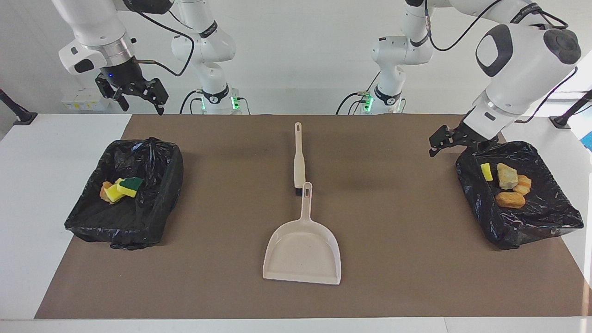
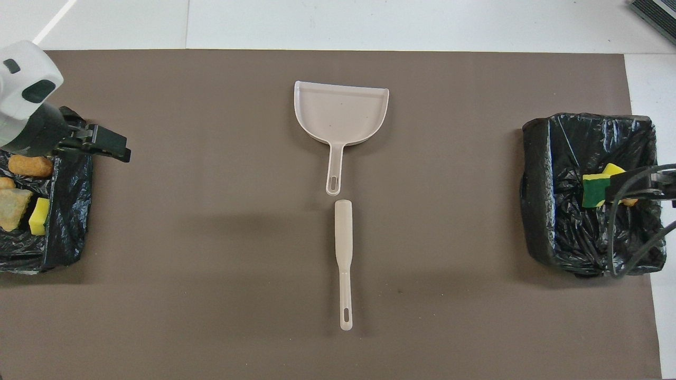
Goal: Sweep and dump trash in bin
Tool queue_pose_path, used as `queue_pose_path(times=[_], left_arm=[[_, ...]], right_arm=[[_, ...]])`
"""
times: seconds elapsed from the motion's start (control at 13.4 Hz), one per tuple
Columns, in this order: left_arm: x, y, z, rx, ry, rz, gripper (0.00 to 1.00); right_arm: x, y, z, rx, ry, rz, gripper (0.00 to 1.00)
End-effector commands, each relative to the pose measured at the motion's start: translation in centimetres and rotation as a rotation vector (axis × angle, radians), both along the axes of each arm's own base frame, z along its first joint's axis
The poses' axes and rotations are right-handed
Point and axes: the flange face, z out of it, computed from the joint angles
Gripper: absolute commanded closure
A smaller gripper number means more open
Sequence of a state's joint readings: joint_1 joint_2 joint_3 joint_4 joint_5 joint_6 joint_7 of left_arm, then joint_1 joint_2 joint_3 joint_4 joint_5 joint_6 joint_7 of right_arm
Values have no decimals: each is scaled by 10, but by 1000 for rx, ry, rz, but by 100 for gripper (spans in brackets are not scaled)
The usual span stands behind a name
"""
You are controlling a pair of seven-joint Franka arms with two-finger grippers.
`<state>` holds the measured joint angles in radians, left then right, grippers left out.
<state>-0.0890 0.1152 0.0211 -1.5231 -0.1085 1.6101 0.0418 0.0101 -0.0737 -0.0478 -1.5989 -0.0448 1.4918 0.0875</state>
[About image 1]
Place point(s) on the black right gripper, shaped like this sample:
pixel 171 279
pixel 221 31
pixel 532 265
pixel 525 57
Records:
pixel 125 76

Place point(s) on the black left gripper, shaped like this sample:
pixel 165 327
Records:
pixel 474 136

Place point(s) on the yellow green sponge piece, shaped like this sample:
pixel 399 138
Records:
pixel 130 186
pixel 113 194
pixel 486 172

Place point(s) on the pale beige bread chunk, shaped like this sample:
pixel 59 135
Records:
pixel 507 176

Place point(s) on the orange striped croissant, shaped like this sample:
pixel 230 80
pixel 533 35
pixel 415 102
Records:
pixel 522 184

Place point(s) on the brown oval bread roll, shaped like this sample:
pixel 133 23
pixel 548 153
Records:
pixel 510 200

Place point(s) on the beige orange bread slice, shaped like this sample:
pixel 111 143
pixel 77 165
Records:
pixel 105 192

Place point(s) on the beige hand brush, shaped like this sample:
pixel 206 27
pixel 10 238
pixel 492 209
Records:
pixel 299 157

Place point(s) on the beige plastic dustpan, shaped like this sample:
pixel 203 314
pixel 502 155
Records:
pixel 303 252

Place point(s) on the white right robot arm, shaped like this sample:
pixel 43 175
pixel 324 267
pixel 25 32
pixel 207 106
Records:
pixel 203 46

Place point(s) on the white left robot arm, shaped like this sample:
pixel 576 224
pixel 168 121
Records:
pixel 522 69

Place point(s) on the bin with smooth black bag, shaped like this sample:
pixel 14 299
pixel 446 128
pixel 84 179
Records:
pixel 545 217

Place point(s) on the bin with knotted black bag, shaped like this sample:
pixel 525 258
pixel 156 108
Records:
pixel 138 222

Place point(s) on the black pole stand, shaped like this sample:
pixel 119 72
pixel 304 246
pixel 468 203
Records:
pixel 566 118
pixel 21 115

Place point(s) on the blue box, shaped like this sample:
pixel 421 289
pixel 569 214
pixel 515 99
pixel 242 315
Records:
pixel 588 141

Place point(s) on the brown table mat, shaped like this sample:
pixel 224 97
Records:
pixel 231 286

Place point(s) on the white wall socket boxes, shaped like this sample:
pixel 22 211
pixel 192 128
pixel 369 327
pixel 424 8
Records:
pixel 76 99

